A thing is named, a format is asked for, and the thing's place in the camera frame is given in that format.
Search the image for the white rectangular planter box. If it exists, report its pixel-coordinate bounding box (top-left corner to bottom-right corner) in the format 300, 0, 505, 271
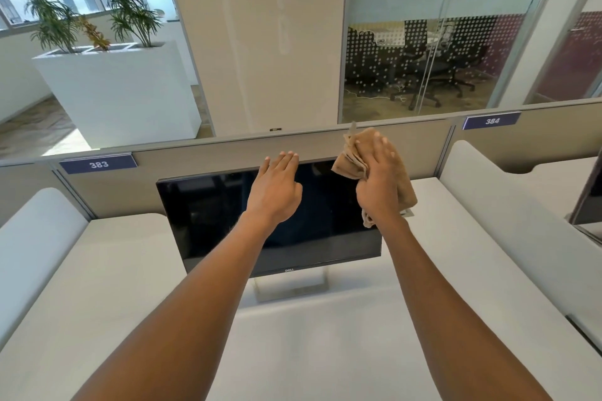
31, 41, 204, 151

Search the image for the tan cleaning cloth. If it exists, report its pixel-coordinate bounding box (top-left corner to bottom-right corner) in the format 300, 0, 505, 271
331, 128, 418, 229

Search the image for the person's left hand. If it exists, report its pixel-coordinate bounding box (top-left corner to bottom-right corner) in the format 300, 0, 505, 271
244, 151, 303, 226

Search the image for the black office chair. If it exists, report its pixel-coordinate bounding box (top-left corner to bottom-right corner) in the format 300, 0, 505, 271
399, 19, 453, 111
442, 21, 491, 99
347, 27, 378, 83

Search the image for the green palm plant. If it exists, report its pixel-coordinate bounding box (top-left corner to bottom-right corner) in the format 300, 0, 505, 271
103, 0, 163, 48
21, 0, 82, 55

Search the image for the white floor cable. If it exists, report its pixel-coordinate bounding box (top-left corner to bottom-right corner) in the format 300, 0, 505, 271
345, 82, 411, 102

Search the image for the dark monitor with thin bezel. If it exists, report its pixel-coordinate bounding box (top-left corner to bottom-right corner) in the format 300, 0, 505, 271
568, 151, 602, 244

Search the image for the blue desk number label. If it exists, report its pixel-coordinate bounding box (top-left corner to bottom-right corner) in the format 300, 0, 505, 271
58, 154, 139, 176
462, 111, 522, 131

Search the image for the person's right hand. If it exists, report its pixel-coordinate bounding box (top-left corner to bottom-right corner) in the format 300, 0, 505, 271
356, 131, 409, 228

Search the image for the small reddish leafy plant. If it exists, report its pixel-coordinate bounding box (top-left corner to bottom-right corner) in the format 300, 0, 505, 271
77, 15, 112, 52

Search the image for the white rounded side divider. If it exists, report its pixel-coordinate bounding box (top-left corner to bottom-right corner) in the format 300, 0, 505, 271
0, 187, 89, 346
439, 139, 602, 322

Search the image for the beige desk partition panel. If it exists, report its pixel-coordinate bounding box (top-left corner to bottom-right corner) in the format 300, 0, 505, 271
0, 97, 602, 221

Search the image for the person's left forearm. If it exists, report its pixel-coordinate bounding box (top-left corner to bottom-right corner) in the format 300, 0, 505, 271
71, 213, 286, 401

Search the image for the person's right forearm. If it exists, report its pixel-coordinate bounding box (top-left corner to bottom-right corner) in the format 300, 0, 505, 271
374, 215, 541, 401

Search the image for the black computer monitor, silver stand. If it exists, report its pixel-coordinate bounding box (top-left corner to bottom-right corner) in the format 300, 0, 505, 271
156, 156, 383, 305

